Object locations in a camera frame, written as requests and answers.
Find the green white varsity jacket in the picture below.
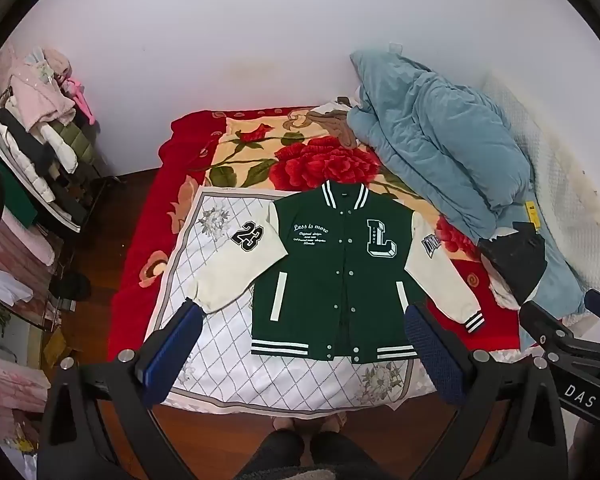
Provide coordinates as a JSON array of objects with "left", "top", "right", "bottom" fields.
[{"left": 187, "top": 181, "right": 484, "bottom": 364}]

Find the black folded garment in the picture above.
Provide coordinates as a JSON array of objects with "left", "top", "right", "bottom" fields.
[{"left": 478, "top": 222, "right": 547, "bottom": 310}]

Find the white textured bedding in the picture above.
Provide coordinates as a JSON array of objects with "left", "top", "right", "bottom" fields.
[{"left": 482, "top": 74, "right": 600, "bottom": 292}]

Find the white diamond pattern cloth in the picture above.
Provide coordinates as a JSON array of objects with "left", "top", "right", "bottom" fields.
[{"left": 147, "top": 186, "right": 434, "bottom": 419}]

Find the light blue quilted duvet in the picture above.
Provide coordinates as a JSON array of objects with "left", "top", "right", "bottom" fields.
[{"left": 348, "top": 50, "right": 584, "bottom": 320}]

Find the red floral blanket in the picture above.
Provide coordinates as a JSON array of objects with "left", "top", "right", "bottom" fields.
[{"left": 107, "top": 108, "right": 520, "bottom": 356}]

